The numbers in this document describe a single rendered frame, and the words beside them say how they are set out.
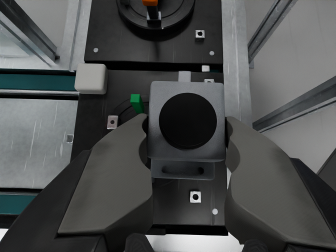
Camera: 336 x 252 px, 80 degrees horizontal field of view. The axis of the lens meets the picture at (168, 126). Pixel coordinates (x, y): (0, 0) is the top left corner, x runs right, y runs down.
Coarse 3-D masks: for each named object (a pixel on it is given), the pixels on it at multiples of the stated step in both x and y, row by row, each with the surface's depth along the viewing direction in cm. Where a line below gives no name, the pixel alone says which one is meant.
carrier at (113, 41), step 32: (96, 0) 37; (128, 0) 34; (160, 0) 35; (192, 0) 35; (96, 32) 36; (128, 32) 36; (160, 32) 35; (192, 32) 36; (128, 64) 35; (160, 64) 35; (192, 64) 35
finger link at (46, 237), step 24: (72, 168) 8; (48, 192) 7; (72, 192) 7; (24, 216) 6; (48, 216) 6; (0, 240) 5; (24, 240) 5; (48, 240) 5; (72, 240) 5; (96, 240) 5
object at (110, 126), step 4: (108, 116) 29; (112, 116) 29; (116, 116) 29; (108, 120) 29; (112, 120) 29; (116, 120) 29; (108, 124) 28; (112, 124) 28; (116, 124) 28; (108, 128) 28; (112, 128) 28
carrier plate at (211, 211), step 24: (120, 72) 34; (144, 72) 34; (168, 72) 34; (192, 72) 34; (216, 72) 34; (96, 96) 33; (120, 96) 33; (96, 120) 32; (72, 144) 31; (216, 168) 31; (168, 192) 30; (216, 192) 30; (168, 216) 29; (192, 216) 29; (216, 216) 29
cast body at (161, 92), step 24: (168, 96) 12; (192, 96) 10; (216, 96) 12; (168, 120) 10; (192, 120) 10; (216, 120) 10; (168, 144) 11; (192, 144) 10; (216, 144) 11; (168, 168) 14; (192, 168) 14
